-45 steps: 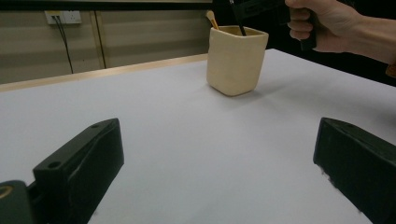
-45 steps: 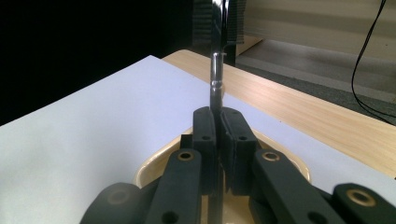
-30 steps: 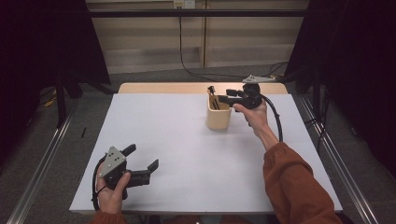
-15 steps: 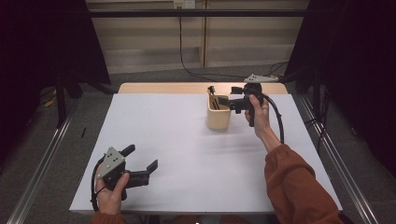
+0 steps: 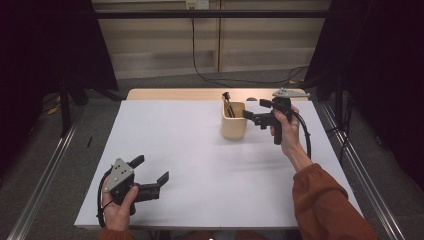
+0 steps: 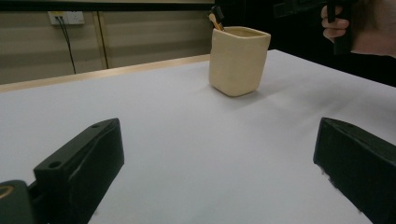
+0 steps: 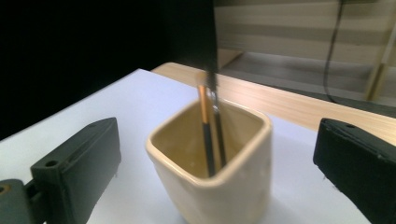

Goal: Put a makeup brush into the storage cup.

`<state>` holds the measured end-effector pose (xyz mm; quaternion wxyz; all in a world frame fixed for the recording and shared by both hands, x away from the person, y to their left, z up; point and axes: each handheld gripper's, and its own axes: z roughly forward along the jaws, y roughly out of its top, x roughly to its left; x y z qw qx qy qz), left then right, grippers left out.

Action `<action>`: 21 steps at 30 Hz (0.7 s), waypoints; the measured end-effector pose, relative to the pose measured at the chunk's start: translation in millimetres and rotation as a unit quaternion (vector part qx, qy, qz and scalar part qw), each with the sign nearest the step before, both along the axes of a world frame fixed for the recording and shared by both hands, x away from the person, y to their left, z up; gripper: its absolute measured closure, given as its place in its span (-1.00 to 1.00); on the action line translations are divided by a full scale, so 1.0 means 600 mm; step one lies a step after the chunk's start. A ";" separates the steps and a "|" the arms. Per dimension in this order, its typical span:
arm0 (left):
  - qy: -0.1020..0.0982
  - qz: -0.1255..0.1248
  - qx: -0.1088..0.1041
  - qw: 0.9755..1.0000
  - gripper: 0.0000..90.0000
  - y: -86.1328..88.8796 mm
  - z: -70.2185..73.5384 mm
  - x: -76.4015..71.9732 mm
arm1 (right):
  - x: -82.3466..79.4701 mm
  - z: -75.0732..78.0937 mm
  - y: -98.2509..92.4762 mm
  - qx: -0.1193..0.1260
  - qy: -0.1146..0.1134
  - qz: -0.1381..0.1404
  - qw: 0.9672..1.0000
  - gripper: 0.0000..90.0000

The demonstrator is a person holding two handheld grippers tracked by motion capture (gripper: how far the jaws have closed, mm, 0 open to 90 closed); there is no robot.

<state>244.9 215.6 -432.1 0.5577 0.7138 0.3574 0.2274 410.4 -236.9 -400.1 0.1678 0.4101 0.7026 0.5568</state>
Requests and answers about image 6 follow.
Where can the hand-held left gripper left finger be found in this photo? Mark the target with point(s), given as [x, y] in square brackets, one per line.
[84, 168]

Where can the beige ceramic cup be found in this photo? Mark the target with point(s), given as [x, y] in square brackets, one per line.
[236, 62]

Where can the white wall power outlet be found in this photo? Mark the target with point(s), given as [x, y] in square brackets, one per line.
[73, 17]

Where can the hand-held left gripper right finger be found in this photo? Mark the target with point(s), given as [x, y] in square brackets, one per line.
[361, 168]

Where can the black flat-head brush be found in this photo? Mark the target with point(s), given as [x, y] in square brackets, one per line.
[217, 11]

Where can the white table sheet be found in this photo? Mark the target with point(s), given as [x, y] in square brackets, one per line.
[186, 140]

